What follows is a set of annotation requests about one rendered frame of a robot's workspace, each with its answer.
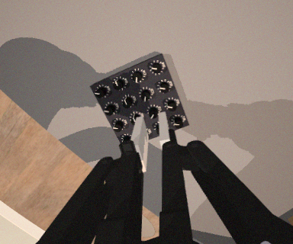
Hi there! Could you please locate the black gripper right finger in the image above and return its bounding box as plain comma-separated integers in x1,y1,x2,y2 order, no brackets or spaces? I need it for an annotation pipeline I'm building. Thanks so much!
159,112,293,244

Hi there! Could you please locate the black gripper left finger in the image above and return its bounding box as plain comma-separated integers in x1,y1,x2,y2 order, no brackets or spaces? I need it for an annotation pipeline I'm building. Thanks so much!
35,116,149,244

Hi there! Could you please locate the dark grey knob box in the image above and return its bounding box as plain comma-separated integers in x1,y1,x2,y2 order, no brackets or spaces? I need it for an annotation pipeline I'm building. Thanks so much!
90,53,189,143

